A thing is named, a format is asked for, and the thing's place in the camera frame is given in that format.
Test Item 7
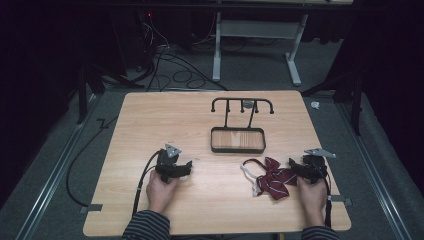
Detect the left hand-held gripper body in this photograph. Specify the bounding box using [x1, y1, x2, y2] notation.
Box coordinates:
[154, 143, 188, 184]

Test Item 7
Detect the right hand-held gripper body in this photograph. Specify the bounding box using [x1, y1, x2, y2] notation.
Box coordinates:
[295, 147, 337, 185]

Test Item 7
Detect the dark red striped bow tie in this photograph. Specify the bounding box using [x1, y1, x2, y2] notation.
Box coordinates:
[240, 156, 298, 201]

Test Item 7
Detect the black metal hanger rack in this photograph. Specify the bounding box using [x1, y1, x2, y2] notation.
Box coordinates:
[210, 97, 275, 154]

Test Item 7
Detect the person's left hand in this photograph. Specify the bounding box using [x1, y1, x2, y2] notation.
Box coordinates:
[145, 170, 181, 216]

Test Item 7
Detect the person's right hand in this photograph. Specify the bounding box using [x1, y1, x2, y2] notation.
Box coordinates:
[296, 175, 329, 228]

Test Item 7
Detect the grey tape strip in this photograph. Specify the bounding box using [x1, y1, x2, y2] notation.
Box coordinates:
[329, 194, 354, 207]
[79, 203, 104, 214]

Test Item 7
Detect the black metal stand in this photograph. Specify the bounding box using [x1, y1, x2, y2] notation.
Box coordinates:
[75, 59, 148, 125]
[300, 66, 364, 136]

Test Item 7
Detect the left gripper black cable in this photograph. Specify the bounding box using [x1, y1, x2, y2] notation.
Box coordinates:
[65, 116, 162, 217]

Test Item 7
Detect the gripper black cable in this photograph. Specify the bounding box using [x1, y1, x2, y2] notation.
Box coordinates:
[65, 116, 162, 217]
[321, 168, 333, 229]

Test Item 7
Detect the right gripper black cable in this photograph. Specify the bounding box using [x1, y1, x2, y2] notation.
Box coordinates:
[321, 168, 333, 229]

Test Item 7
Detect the tangle of black floor cables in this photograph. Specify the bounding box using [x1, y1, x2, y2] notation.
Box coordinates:
[134, 13, 231, 93]

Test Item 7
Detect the white metal desk frame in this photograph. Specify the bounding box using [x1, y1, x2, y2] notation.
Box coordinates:
[212, 11, 309, 87]

